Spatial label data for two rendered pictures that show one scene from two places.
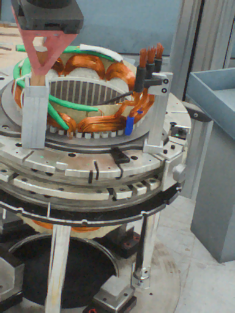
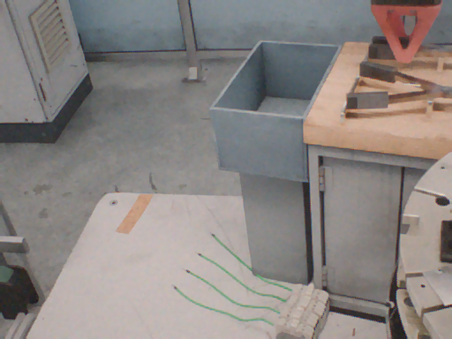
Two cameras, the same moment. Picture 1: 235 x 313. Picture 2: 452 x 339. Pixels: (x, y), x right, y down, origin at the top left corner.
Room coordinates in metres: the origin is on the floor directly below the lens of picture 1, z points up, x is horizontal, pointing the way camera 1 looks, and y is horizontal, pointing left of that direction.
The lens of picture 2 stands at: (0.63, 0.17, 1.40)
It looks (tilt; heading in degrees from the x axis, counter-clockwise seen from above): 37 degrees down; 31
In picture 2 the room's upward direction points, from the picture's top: 9 degrees counter-clockwise
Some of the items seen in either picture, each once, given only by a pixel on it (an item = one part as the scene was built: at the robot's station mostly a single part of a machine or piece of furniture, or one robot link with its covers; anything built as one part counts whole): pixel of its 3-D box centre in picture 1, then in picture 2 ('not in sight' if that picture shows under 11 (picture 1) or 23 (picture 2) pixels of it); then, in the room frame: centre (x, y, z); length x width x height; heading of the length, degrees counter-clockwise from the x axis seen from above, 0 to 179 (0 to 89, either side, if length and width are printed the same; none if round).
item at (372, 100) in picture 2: not in sight; (366, 100); (1.14, 0.29, 1.09); 0.04 x 0.01 x 0.02; 108
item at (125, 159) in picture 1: (118, 153); not in sight; (0.87, 0.00, 1.10); 0.03 x 0.02 x 0.01; 29
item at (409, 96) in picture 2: not in sight; (418, 95); (1.16, 0.25, 1.09); 0.06 x 0.01 x 0.01; 118
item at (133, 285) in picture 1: (140, 276); not in sight; (0.99, -0.06, 0.81); 0.07 x 0.03 x 0.01; 1
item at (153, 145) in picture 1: (158, 112); not in sight; (0.90, -0.04, 1.15); 0.03 x 0.02 x 0.12; 91
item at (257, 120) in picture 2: not in sight; (287, 172); (1.21, 0.41, 0.92); 0.17 x 0.11 x 0.28; 3
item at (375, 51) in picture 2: not in sight; (387, 52); (1.24, 0.30, 1.09); 0.04 x 0.01 x 0.02; 93
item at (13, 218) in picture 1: (11, 219); not in sight; (1.06, 0.16, 0.83); 0.05 x 0.04 x 0.02; 127
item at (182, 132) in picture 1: (178, 135); not in sight; (0.96, -0.08, 1.09); 0.03 x 0.02 x 0.02; 176
